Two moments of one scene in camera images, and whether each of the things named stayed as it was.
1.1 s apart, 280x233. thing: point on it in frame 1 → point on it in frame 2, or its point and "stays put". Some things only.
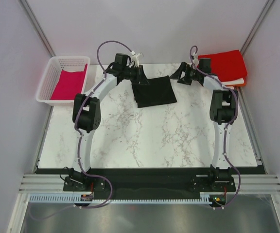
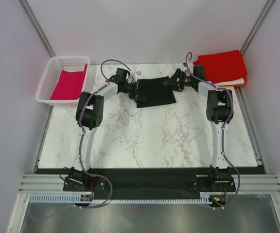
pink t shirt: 70,83 stays put
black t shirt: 158,91 stays put
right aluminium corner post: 268,5 stays put
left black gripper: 140,77 → 137,94
